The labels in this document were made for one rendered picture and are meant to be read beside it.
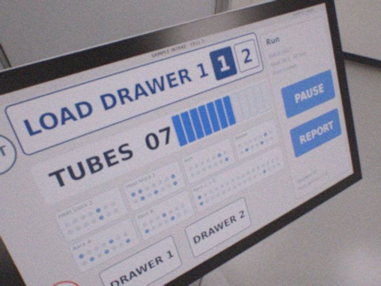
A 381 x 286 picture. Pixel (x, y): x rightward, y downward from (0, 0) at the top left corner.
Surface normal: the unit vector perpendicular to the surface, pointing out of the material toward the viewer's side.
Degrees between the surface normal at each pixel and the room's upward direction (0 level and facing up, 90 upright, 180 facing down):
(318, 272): 0
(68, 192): 50
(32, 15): 90
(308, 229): 1
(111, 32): 90
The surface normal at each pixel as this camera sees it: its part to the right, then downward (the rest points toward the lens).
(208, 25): 0.43, 0.12
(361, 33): -0.30, 0.73
